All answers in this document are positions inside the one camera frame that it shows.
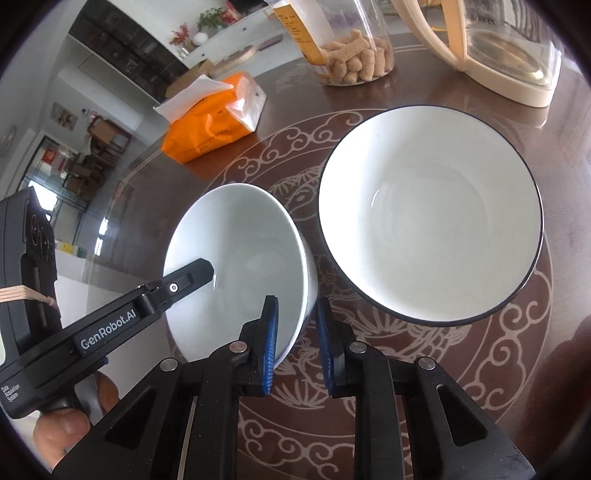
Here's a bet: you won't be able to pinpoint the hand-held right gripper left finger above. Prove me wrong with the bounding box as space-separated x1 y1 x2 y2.
51 295 281 480

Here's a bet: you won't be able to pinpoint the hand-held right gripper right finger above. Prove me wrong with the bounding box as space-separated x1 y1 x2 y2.
315 298 546 480

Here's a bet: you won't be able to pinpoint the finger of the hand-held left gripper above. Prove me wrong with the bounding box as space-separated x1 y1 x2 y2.
139 258 216 320

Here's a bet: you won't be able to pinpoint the white bowl with blue flowers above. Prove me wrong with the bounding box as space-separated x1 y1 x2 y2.
161 183 319 371

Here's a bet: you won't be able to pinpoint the white bowl with black rim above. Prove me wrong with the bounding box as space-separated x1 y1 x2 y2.
317 106 545 324

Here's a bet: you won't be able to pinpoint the person's left hand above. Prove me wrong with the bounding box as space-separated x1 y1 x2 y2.
33 372 121 470

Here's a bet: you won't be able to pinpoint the tan rubber band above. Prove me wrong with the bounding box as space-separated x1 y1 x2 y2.
0 285 59 307

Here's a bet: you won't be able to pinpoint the orange tissue pack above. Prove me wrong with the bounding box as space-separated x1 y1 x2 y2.
153 72 267 165

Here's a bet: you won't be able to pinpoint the brown wooden chair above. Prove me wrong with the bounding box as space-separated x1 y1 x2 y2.
85 117 133 161

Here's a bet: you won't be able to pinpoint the cardboard box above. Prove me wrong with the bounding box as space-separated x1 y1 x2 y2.
164 59 213 100

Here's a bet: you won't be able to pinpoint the round wooden tray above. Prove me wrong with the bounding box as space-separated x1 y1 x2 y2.
209 45 255 77

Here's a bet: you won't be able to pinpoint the red flowers in vase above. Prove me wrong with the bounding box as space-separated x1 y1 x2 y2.
168 25 193 55

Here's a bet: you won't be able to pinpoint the white television cabinet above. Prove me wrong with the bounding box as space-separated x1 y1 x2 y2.
177 0 297 71

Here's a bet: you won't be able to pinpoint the bushy green potted plant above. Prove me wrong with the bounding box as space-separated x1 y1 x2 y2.
196 6 225 31

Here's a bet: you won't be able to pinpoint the clear plastic snack jar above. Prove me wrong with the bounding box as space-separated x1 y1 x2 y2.
270 0 396 88

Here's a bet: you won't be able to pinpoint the framed wall picture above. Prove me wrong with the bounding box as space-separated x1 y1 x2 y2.
50 102 77 131

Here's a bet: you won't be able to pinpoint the glass kettle with cream handle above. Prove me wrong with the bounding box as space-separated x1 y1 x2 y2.
391 0 565 107

